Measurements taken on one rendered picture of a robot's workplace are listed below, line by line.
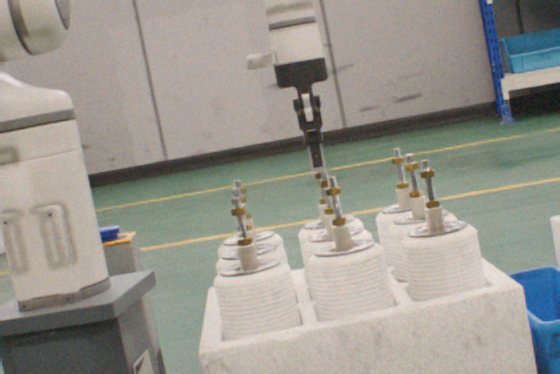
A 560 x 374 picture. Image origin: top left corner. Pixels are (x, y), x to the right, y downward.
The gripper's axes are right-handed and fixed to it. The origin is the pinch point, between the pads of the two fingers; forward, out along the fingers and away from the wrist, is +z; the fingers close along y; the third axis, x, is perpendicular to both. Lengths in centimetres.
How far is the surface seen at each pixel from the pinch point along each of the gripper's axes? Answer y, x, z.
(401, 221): -12.5, -9.6, 9.4
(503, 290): -30.0, -18.8, 16.9
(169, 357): 39, 34, 35
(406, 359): -30.9, -6.1, 22.7
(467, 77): 489, -103, 9
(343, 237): -24.5, -1.4, 8.1
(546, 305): 2.2, -30.3, 28.5
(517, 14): 484, -140, -24
